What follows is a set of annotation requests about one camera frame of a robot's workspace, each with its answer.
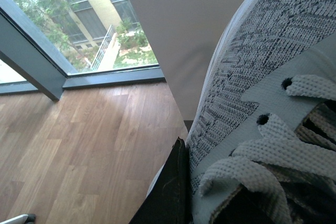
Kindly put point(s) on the grey knit sneaker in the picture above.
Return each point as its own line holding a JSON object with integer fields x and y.
{"x": 262, "y": 145}

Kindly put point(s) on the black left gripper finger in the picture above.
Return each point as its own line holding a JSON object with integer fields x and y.
{"x": 167, "y": 201}

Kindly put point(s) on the white table leg with caster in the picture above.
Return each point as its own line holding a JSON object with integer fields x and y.
{"x": 21, "y": 219}

